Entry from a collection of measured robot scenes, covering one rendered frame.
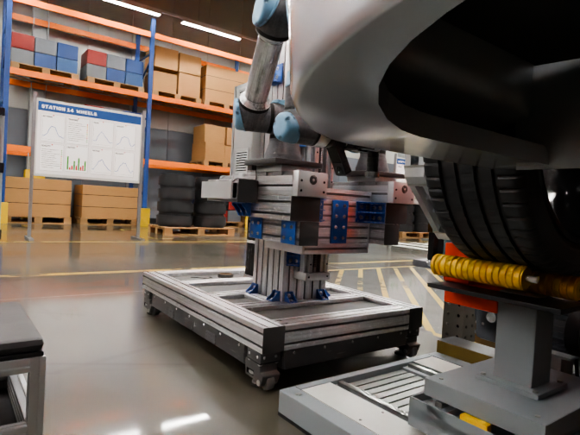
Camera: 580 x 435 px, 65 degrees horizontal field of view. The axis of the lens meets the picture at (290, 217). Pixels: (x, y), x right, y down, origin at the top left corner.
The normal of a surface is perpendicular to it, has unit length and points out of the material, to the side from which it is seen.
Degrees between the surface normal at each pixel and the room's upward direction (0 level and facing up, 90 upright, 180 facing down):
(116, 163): 90
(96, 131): 90
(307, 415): 90
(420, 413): 90
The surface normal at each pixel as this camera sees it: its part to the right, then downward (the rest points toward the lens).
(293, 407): -0.80, -0.03
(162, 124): 0.58, 0.06
